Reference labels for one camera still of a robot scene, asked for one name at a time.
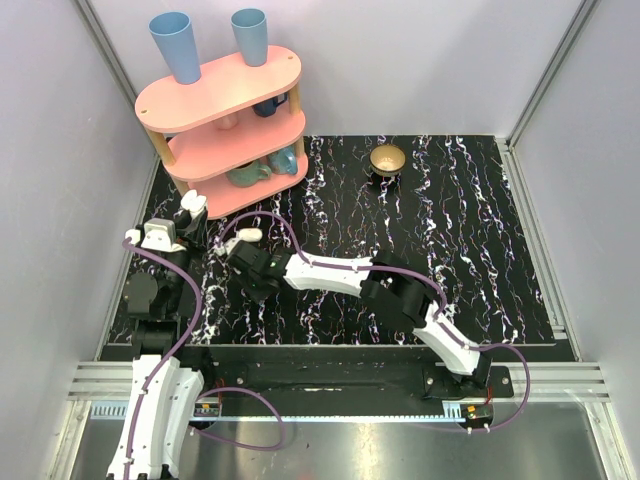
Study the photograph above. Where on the left blue plastic cup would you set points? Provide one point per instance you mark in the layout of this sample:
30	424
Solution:
173	34

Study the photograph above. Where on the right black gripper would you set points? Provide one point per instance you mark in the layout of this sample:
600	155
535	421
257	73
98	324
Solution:
257	295

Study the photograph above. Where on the blue plastic cup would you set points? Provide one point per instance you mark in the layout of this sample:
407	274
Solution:
173	34
250	30

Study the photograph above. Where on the white earbud charging case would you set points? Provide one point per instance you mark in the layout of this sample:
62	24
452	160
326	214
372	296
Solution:
194	203

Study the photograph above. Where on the light blue butterfly mug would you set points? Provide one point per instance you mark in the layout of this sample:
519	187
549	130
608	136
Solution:
283	161

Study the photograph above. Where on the right blue plastic cup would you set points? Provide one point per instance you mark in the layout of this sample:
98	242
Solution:
250	30

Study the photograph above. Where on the pink cup on shelf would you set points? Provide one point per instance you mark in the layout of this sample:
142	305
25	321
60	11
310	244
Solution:
227	122

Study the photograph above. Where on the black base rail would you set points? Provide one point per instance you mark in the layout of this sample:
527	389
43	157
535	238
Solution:
413	369

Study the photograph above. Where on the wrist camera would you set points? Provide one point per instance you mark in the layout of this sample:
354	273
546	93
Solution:
160	235
224	249

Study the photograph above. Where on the white oval case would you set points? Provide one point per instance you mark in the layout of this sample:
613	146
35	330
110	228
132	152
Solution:
250	235

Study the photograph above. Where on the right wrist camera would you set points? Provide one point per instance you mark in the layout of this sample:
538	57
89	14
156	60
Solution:
224	249

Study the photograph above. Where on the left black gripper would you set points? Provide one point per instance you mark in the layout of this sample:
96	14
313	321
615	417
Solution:
189	231

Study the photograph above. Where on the pink three-tier shelf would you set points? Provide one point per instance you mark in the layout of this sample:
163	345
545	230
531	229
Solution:
180	122

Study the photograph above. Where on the dark blue mug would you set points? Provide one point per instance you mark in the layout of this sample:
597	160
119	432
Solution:
269	107

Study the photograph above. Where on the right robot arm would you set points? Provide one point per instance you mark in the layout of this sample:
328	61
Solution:
401	299

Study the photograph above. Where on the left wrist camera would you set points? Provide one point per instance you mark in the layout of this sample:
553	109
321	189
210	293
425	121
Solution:
160	235

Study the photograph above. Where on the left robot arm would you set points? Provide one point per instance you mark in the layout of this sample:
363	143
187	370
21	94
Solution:
163	386

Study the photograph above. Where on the teal ceramic mug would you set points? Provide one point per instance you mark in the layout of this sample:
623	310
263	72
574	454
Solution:
249	174

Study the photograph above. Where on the gold patterned bowl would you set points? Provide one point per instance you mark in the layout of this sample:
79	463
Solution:
387	160

